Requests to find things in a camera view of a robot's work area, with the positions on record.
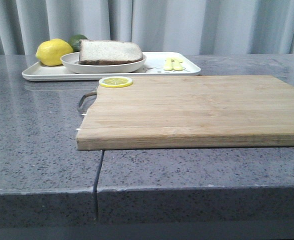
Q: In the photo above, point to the white bear-print tray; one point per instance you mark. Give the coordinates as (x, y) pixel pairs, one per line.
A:
(153, 66)

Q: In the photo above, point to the yellow lemon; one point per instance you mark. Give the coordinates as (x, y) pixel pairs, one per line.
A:
(50, 52)

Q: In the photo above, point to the lemon slice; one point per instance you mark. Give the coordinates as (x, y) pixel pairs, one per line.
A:
(115, 82)

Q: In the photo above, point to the green lime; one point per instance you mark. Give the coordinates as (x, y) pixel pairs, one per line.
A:
(74, 41)

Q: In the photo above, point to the white bread slice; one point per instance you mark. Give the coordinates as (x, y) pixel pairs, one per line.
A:
(108, 52)

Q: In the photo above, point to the wooden cutting board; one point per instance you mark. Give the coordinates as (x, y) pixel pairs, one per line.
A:
(190, 112)

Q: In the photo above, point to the grey curtain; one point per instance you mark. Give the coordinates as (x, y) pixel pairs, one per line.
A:
(192, 27)

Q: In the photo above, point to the yellow plastic knife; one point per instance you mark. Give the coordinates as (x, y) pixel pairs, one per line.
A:
(177, 64)

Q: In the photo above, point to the white round plate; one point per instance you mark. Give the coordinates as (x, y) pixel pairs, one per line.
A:
(71, 62)

